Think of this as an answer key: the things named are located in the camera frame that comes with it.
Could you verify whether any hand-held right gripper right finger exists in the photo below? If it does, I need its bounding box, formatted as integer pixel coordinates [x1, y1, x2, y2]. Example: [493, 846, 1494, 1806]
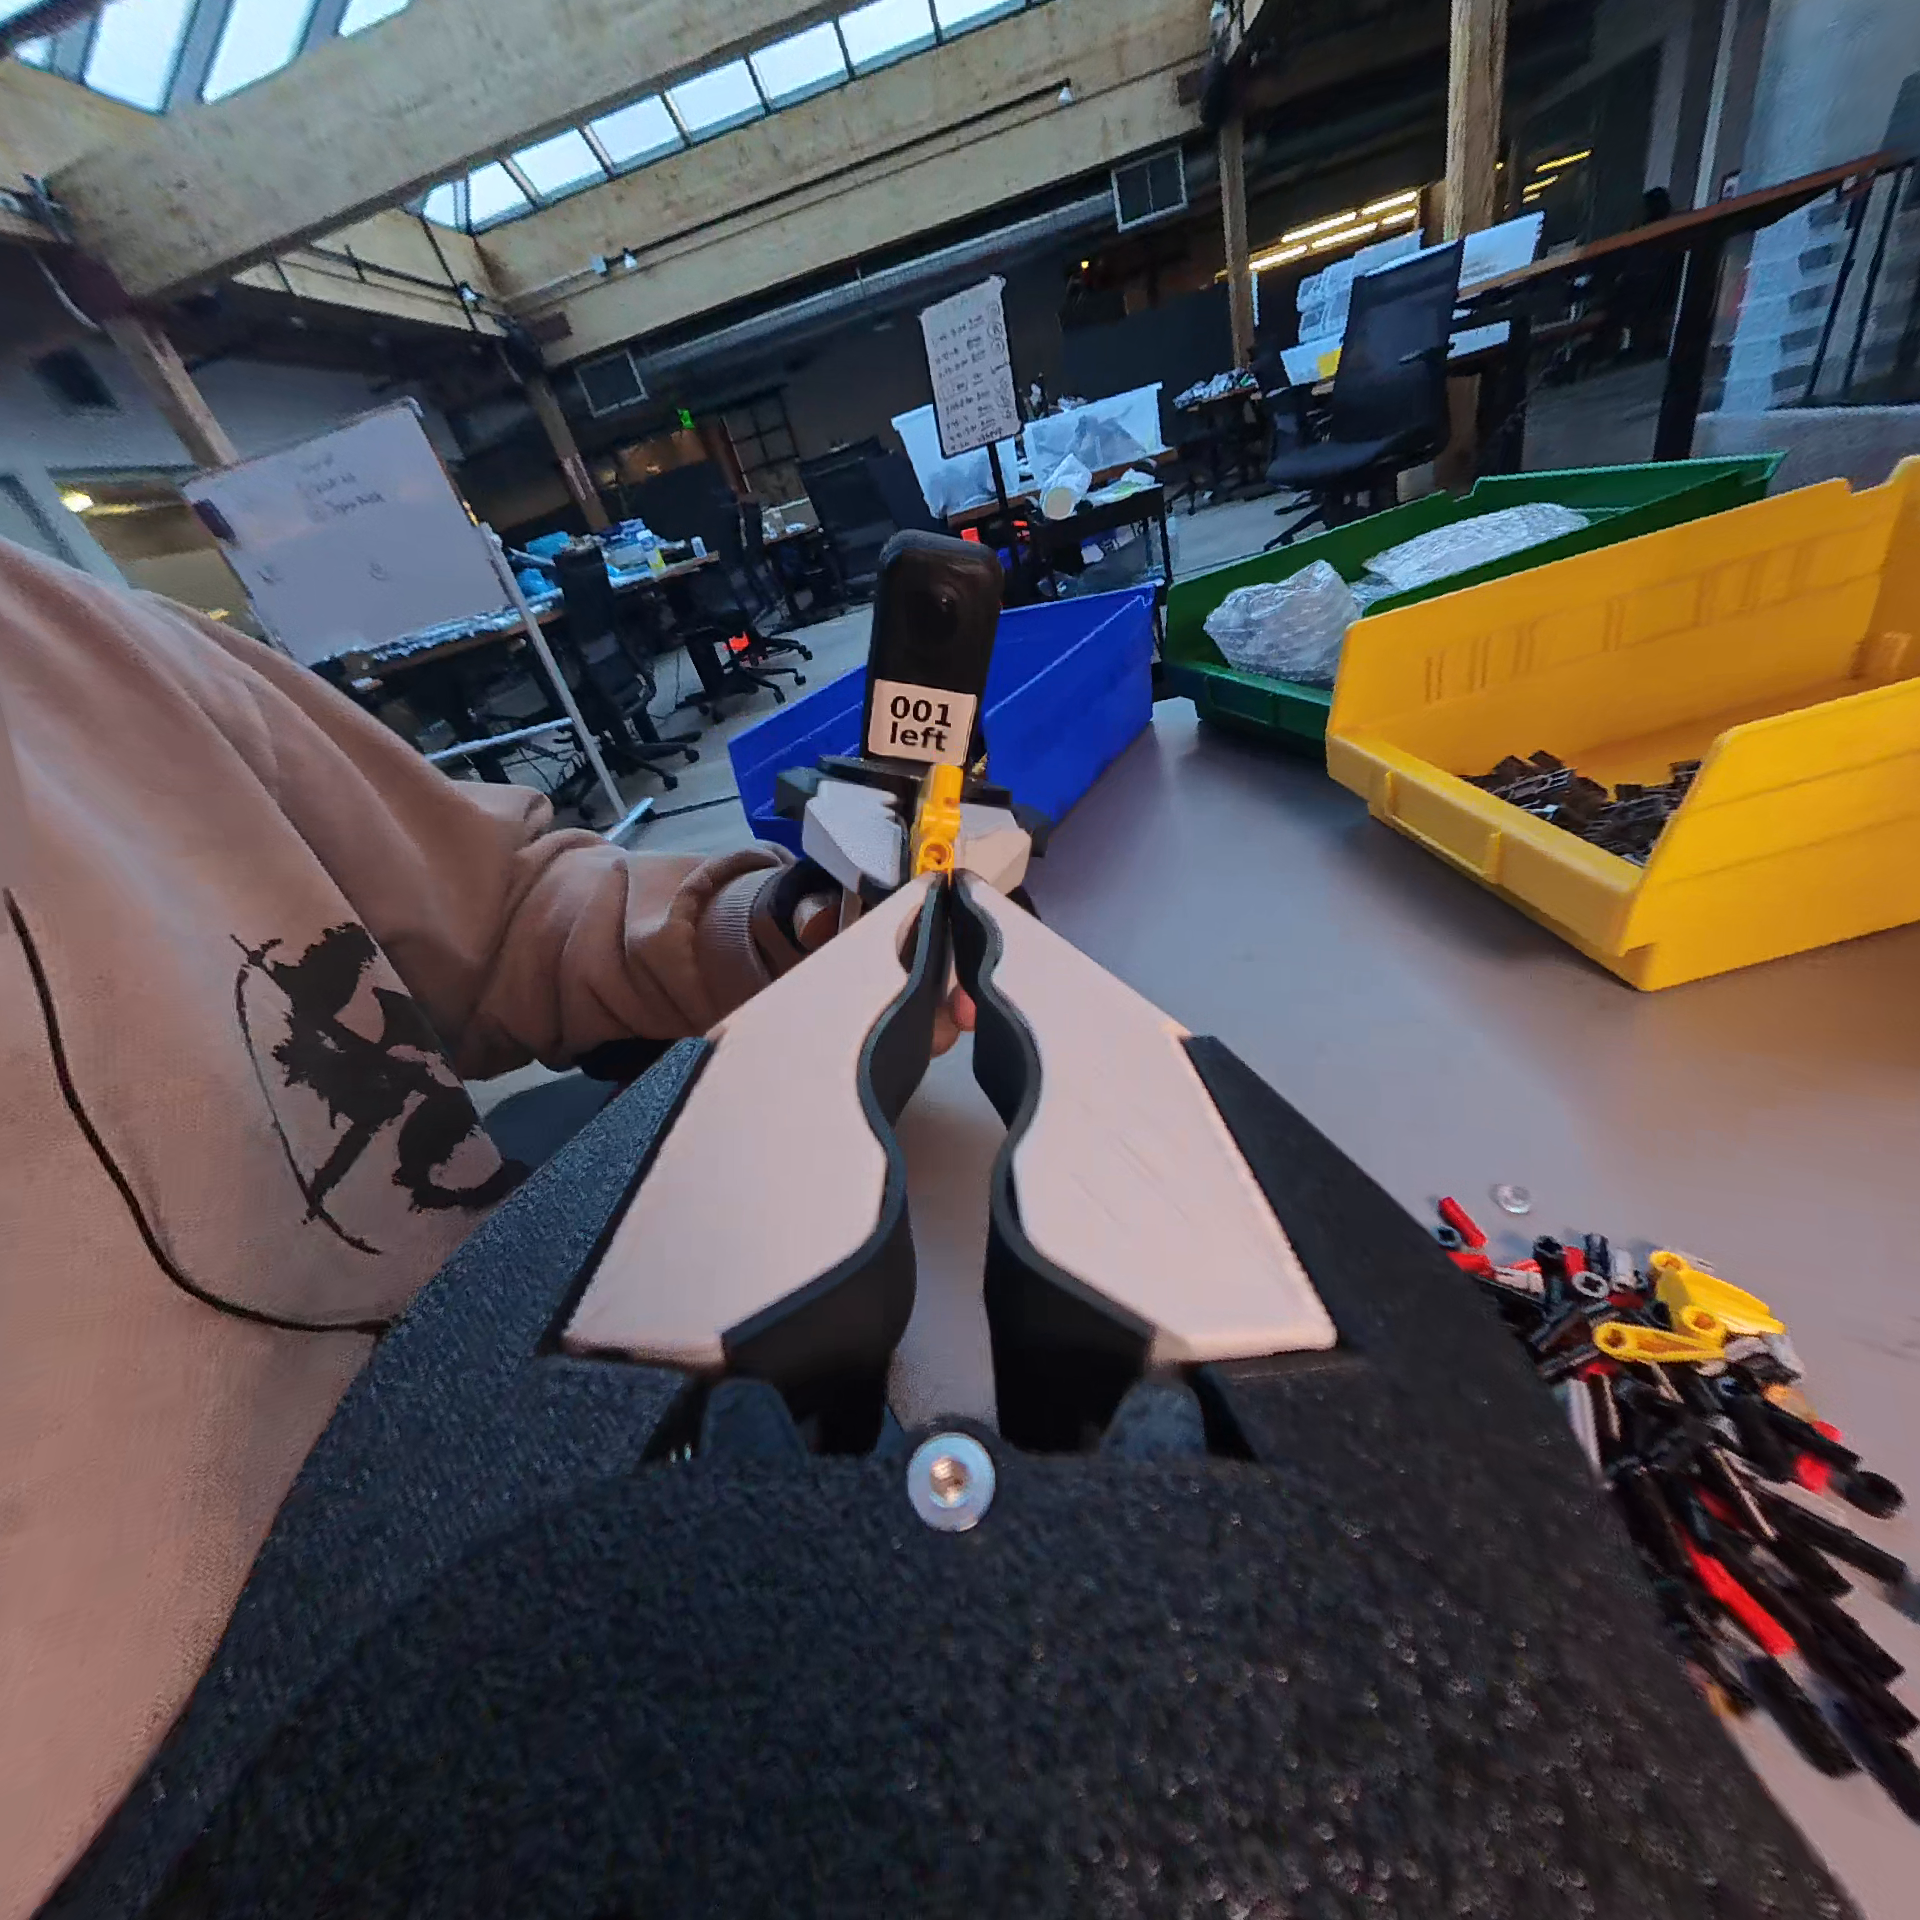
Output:
[948, 873, 1340, 1366]

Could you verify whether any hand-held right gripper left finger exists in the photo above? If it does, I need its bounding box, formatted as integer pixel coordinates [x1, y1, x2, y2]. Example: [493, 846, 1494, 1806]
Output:
[561, 873, 951, 1369]

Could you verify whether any pile of small building parts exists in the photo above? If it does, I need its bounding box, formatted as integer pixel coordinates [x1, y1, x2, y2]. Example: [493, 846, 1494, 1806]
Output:
[1430, 1190, 1920, 1825]

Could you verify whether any person's left forearm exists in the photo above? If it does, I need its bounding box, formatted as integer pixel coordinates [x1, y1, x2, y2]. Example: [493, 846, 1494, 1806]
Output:
[449, 780, 797, 1082]

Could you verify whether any grey desk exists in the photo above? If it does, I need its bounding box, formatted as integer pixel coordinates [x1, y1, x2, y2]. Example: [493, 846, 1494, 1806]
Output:
[885, 690, 1920, 1920]

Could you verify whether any person's left hand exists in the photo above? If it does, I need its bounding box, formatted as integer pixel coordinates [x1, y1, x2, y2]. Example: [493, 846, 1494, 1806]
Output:
[791, 891, 981, 1064]

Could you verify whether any blue plastic bin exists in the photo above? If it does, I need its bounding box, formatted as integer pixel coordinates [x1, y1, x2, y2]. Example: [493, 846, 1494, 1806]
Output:
[727, 586, 1157, 856]

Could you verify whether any white sign on pole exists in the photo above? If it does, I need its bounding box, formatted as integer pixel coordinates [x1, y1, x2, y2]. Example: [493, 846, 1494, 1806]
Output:
[918, 274, 1014, 518]

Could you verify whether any green plastic bin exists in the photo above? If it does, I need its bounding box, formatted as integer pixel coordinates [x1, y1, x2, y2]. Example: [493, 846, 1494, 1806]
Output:
[1160, 450, 1788, 753]

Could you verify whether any black office chair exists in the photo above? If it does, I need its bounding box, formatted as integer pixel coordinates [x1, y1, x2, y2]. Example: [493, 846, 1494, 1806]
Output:
[556, 544, 699, 789]
[1259, 240, 1465, 549]

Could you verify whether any crumpled clear plastic bag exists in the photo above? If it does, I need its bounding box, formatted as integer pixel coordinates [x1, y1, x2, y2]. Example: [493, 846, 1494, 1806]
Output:
[1203, 561, 1367, 688]

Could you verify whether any flat clear plastic bag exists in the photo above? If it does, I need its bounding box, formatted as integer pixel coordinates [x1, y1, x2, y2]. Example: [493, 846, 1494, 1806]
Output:
[1358, 504, 1593, 595]

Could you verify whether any heap of black building parts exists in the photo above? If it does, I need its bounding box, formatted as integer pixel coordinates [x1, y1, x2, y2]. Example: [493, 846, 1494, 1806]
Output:
[1463, 749, 1705, 864]

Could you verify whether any whiteboard on stand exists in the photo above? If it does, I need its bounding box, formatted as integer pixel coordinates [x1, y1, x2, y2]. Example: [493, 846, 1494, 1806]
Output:
[181, 398, 653, 835]

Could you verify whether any yellow plastic bin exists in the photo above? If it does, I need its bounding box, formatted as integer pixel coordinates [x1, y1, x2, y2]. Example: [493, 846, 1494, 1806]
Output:
[1323, 457, 1920, 993]

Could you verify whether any person's beige sweatshirt torso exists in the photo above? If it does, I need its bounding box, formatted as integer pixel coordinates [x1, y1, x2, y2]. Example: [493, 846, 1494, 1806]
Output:
[0, 539, 723, 1920]

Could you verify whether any wooden top table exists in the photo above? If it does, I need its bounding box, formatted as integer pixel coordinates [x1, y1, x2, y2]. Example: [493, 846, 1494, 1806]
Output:
[1463, 152, 1905, 459]

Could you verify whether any black microphone cable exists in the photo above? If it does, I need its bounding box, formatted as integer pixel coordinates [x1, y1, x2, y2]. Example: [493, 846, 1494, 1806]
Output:
[0, 885, 396, 1337]

